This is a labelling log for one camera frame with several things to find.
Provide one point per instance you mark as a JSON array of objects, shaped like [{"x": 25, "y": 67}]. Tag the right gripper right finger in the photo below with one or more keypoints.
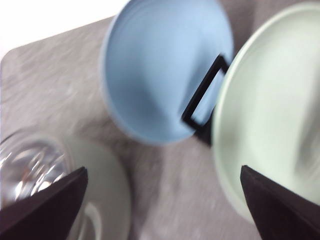
[{"x": 278, "y": 213}]

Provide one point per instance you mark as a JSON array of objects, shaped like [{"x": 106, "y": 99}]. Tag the black dish rack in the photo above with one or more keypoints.
[{"x": 204, "y": 132}]

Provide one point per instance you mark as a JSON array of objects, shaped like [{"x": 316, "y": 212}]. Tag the blue plate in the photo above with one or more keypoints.
[{"x": 155, "y": 54}]

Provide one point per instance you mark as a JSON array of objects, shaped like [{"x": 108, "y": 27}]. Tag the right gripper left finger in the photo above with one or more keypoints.
[{"x": 48, "y": 214}]

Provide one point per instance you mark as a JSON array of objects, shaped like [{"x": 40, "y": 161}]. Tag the green electric steamer pot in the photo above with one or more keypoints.
[{"x": 31, "y": 162}]

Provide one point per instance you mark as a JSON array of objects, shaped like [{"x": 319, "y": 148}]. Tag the grey table mat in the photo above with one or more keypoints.
[{"x": 55, "y": 85}]

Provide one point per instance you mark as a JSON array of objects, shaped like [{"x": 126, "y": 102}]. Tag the green plate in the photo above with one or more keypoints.
[{"x": 266, "y": 110}]

